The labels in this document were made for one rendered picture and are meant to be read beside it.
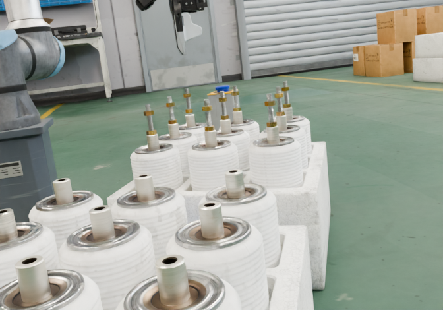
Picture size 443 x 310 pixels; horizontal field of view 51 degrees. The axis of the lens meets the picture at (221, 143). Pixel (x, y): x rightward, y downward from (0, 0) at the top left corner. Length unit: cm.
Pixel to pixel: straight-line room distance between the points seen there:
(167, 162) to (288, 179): 23
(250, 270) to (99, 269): 14
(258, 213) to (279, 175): 29
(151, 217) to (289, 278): 18
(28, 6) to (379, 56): 379
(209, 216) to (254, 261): 6
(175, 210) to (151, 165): 31
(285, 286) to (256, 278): 6
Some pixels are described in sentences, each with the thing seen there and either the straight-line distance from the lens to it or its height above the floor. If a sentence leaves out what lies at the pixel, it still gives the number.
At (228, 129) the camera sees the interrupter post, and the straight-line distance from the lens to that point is 98.
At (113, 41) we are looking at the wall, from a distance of 608.
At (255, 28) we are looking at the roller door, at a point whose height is 64.
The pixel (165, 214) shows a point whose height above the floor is 24.
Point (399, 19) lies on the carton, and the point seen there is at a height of 51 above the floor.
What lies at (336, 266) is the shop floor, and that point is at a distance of 94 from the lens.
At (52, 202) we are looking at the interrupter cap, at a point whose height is 25.
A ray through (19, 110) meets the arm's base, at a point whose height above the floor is 34.
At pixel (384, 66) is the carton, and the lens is 471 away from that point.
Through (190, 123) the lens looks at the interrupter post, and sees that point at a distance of 113.
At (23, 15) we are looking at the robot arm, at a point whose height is 57.
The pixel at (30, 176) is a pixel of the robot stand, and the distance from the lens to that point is 119.
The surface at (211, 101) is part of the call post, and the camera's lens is 125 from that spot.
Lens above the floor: 43
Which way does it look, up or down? 11 degrees down
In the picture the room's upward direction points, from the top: 7 degrees counter-clockwise
